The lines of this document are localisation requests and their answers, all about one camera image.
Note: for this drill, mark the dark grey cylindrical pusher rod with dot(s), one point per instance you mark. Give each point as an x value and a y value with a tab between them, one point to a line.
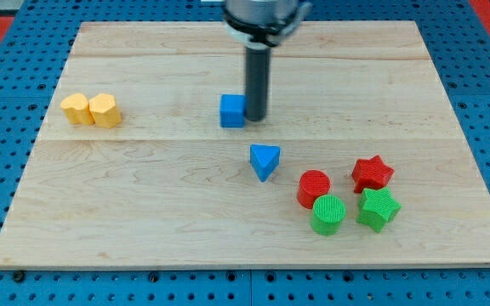
257	80

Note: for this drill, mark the blue cube block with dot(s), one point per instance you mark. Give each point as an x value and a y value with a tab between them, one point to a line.
231	111

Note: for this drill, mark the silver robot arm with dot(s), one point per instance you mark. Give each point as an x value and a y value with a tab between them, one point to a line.
260	26

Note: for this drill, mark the blue triangle block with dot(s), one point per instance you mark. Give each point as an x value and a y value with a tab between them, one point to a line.
264	159

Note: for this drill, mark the red cylinder block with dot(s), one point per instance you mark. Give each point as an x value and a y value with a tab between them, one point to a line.
312	184

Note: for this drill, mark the light wooden board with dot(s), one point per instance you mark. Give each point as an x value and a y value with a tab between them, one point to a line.
169	188

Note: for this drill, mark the red star block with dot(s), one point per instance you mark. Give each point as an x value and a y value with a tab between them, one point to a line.
372	173

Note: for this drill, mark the yellow hexagon block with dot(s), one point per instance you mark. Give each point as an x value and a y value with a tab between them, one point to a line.
104	110

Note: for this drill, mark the green cylinder block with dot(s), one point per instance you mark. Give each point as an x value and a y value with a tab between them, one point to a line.
327	214

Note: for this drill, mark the yellow heart block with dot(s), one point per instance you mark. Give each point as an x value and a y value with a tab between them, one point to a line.
76	109

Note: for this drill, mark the green star block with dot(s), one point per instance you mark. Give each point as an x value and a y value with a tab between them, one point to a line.
377	208

